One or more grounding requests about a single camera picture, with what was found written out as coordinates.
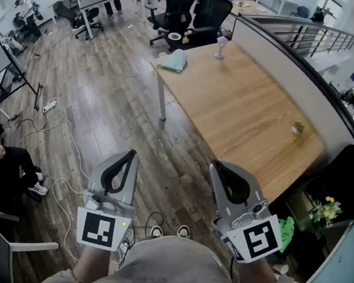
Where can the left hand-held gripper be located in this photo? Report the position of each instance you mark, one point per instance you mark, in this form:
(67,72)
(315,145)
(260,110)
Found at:
(96,229)

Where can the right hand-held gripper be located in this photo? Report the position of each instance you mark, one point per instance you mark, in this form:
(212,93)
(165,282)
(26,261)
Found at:
(259,239)

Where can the light green cloth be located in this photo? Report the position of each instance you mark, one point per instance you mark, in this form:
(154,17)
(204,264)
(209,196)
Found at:
(174,60)

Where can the person's right forearm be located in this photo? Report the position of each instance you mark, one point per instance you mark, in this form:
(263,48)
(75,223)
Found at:
(257,276)

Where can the person's left forearm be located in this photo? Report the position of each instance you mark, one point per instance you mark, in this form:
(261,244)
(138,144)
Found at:
(91,266)

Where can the person's right shoe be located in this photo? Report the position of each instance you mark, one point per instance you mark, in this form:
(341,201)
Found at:
(184,231)

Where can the person's shoe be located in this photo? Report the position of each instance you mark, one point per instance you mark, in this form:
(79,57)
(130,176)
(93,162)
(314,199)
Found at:
(156,231)
(184,231)

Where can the person's left shoe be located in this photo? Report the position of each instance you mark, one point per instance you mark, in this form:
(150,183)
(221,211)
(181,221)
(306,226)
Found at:
(156,231)

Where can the small plant in white pot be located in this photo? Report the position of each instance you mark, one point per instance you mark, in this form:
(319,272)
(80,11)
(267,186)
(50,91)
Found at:
(297,128)

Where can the yellow flower bouquet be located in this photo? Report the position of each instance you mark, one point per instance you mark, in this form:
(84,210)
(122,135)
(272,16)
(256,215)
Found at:
(327,209)

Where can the grey metal table leg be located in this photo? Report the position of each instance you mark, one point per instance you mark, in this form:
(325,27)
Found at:
(161,99)

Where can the person's grey printed shirt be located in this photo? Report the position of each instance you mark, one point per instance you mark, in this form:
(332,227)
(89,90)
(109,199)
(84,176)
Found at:
(184,276)

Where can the white power strip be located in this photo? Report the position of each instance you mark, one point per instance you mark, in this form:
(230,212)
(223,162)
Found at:
(49,106)

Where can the black power adapter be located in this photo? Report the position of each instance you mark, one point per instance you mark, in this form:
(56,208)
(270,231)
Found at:
(14,117)

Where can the grey partition with black rim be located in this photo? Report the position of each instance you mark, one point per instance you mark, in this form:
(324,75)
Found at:
(288,71)

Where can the purple lantern lamp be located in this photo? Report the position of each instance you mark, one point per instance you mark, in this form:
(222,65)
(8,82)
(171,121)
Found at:
(221,47)

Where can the white plate with green food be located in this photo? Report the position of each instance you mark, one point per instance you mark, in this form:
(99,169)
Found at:
(174,36)

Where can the yellow object on chair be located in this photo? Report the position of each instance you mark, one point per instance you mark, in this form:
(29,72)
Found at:
(186,40)

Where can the pink object on chair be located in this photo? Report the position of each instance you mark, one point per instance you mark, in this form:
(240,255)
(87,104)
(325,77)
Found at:
(188,34)

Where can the black office chair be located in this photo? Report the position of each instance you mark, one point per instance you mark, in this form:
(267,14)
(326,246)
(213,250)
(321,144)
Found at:
(213,8)
(80,17)
(178,3)

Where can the black metal railing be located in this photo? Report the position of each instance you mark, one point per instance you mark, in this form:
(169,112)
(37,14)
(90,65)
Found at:
(325,36)

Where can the light wooden table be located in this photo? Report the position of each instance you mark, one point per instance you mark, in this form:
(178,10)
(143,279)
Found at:
(248,8)

